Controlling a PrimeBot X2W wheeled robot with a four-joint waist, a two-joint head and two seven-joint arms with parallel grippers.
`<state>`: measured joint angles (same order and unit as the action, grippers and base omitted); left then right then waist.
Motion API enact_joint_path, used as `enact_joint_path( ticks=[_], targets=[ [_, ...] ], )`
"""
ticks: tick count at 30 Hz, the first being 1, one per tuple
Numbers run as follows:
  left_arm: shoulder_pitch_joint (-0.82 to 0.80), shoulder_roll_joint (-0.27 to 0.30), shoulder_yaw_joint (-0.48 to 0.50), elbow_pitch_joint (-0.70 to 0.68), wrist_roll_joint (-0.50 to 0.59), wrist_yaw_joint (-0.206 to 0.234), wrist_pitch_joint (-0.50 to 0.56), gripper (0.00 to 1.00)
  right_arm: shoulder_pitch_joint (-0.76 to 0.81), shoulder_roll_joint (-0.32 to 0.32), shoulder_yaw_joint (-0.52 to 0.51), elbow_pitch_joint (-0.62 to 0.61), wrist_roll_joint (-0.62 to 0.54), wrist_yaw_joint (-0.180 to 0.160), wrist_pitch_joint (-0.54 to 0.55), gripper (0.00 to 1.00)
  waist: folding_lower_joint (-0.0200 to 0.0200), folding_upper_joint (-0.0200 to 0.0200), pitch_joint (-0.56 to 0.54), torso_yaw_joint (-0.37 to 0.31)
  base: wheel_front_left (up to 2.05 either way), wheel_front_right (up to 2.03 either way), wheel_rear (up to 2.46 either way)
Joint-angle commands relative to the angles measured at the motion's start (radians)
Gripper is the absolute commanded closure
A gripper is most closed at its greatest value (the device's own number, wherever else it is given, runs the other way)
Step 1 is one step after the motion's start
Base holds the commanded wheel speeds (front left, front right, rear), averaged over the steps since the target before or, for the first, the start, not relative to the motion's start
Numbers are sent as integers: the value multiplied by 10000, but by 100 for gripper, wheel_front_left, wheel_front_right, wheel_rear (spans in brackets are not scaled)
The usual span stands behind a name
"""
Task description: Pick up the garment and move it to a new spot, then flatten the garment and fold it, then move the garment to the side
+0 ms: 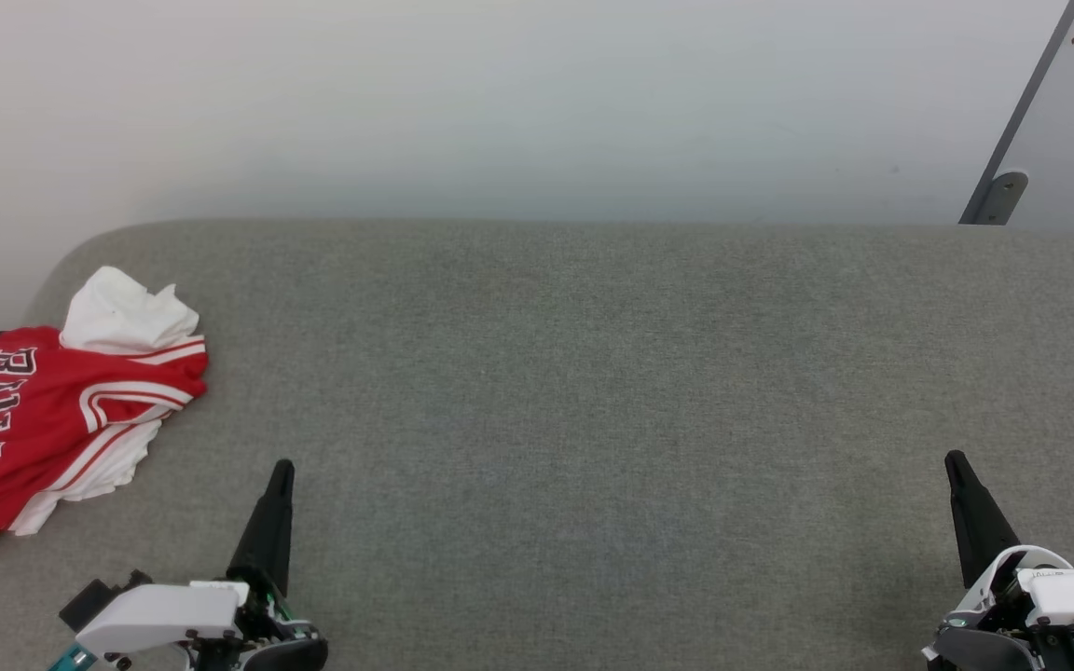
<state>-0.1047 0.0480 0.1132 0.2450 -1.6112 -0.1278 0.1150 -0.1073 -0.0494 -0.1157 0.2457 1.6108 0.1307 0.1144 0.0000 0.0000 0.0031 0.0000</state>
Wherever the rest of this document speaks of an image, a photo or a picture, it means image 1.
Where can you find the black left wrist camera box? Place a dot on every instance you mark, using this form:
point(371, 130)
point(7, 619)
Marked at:
point(89, 598)

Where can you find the grey fabric sofa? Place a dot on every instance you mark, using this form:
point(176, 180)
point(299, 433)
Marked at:
point(593, 419)

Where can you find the grey metal hinge bracket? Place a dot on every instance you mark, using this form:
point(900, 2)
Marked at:
point(1001, 196)

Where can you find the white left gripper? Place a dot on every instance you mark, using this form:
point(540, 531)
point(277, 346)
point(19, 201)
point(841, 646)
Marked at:
point(164, 615)

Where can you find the red Bulls jersey white sleeves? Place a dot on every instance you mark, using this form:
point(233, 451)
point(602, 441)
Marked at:
point(34, 419)

